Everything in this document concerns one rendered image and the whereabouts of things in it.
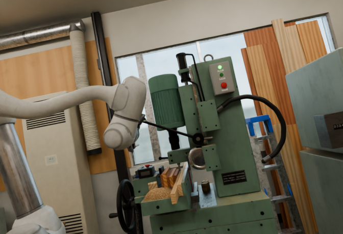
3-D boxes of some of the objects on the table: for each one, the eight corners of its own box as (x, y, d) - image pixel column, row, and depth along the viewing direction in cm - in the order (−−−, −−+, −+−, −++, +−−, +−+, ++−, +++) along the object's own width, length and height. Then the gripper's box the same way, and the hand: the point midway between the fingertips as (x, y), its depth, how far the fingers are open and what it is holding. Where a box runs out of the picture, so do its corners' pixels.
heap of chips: (146, 196, 114) (145, 187, 114) (174, 191, 113) (173, 183, 113) (142, 202, 105) (141, 193, 106) (172, 197, 104) (171, 188, 104)
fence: (189, 169, 162) (187, 161, 163) (191, 169, 162) (189, 160, 162) (183, 196, 103) (180, 183, 103) (187, 195, 102) (184, 182, 103)
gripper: (128, 163, 104) (140, 156, 125) (146, 110, 105) (154, 112, 126) (112, 158, 105) (126, 151, 126) (130, 105, 106) (141, 107, 127)
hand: (140, 132), depth 125 cm, fingers open, 13 cm apart
